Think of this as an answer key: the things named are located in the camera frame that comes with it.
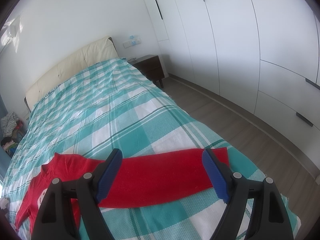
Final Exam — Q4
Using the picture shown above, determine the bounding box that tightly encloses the dark wooden nightstand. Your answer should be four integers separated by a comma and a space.
129, 55, 165, 88

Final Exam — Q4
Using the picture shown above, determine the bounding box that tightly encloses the cream padded headboard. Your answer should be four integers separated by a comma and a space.
24, 36, 119, 112

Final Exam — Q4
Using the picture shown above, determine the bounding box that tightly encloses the patterned pillow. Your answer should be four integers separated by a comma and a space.
0, 197, 10, 221

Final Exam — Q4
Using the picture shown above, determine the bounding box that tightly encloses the white wall outlet panel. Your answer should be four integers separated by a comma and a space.
123, 35, 141, 48

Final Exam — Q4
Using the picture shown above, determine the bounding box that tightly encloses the white wardrobe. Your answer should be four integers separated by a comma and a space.
144, 0, 319, 165

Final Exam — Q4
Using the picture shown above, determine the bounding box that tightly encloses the red knit sweater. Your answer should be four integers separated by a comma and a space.
14, 147, 231, 231

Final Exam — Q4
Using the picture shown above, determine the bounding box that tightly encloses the pile of clothes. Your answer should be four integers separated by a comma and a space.
1, 112, 25, 157

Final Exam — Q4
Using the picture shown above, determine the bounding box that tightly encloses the white air conditioner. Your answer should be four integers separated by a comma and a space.
1, 15, 23, 53

